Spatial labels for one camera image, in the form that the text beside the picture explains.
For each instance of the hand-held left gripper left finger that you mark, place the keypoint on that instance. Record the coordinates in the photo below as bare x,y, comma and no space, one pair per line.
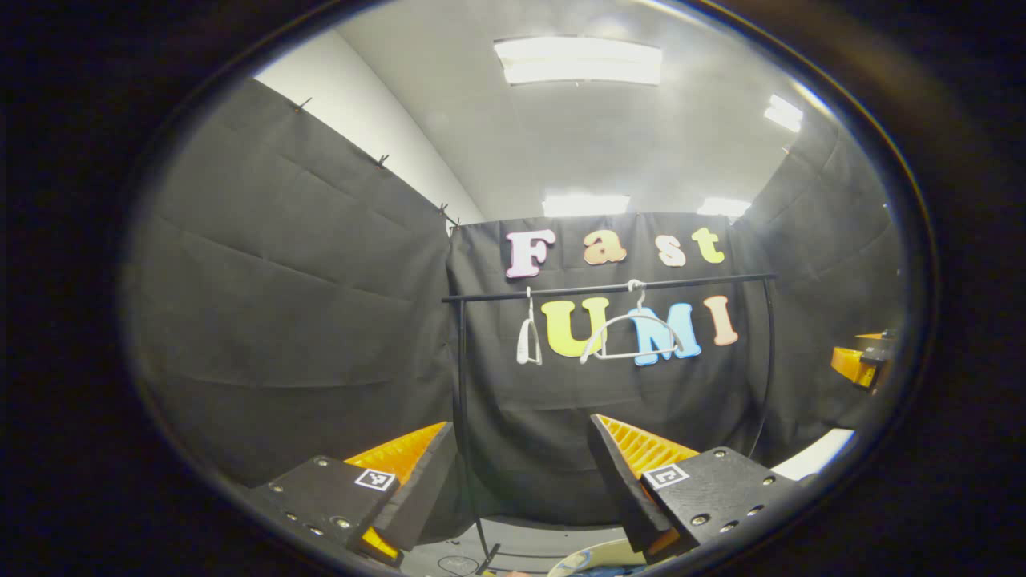
421,489

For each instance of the black metal clothes rack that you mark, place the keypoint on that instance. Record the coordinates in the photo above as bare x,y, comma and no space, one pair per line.
561,290

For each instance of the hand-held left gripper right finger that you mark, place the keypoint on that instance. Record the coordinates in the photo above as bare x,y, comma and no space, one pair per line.
621,489

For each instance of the black backdrop cloth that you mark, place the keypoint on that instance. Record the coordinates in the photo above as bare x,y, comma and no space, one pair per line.
280,320

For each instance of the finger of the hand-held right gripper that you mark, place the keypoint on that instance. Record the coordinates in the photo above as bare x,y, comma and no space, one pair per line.
846,365

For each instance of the white plastic hanger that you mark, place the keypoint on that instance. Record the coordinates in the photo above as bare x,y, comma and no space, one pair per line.
523,344
640,303

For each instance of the large ceiling light panel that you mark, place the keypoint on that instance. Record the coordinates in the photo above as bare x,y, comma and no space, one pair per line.
577,60

